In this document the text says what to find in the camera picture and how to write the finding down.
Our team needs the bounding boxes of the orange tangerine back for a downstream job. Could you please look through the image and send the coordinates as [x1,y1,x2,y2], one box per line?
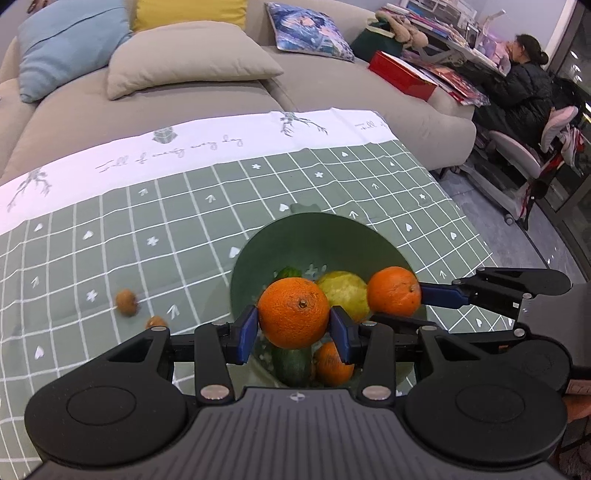
[367,266,422,317]

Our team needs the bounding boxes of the orange tangerine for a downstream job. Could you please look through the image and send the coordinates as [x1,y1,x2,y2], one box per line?
[314,341,355,387]
[257,277,331,350]
[367,266,422,317]

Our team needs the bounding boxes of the orange tangerine front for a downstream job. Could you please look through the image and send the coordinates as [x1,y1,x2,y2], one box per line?
[314,341,355,387]

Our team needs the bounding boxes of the yellow-green round fruit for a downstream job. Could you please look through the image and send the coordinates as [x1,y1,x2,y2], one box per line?
[317,271,370,323]

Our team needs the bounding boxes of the brown longan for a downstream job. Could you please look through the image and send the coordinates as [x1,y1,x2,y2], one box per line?
[115,289,138,317]
[145,315,168,329]

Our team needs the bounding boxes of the green cucumber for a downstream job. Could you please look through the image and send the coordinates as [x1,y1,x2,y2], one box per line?
[273,266,312,387]

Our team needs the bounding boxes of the brown longan back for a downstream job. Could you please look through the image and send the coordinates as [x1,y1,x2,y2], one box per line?
[115,289,138,317]

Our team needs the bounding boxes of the green colander bowl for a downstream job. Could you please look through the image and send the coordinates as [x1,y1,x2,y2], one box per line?
[230,205,426,387]

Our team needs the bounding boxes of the green checked tablecloth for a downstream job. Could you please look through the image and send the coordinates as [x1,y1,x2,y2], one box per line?
[1,108,494,479]

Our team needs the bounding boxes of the pink office chair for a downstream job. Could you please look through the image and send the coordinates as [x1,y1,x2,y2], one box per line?
[458,106,584,230]

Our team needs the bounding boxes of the person in black jacket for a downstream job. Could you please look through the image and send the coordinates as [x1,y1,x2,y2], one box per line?
[473,34,553,148]

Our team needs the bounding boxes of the red box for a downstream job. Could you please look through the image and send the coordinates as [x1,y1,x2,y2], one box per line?
[369,51,438,101]

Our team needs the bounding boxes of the cluttered desk with magazines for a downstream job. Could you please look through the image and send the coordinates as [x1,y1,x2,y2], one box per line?
[381,1,510,78]

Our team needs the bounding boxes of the plush toy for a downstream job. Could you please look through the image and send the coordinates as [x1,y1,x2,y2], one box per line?
[375,10,429,49]

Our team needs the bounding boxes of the dark green bag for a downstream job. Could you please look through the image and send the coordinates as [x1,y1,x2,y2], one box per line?
[351,28,403,63]

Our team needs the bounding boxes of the beige sofa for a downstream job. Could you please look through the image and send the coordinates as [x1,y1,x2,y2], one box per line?
[1,1,476,183]

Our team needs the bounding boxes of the beige cushion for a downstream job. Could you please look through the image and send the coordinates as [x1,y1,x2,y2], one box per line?
[106,21,283,100]

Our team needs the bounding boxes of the blue patterned cushion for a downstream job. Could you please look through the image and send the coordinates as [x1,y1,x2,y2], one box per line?
[266,2,355,62]

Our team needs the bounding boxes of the yellow cushion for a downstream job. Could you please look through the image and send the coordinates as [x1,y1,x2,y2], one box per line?
[133,0,247,32]

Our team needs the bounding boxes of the light blue cushion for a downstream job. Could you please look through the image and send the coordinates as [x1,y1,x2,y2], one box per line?
[17,1,131,103]

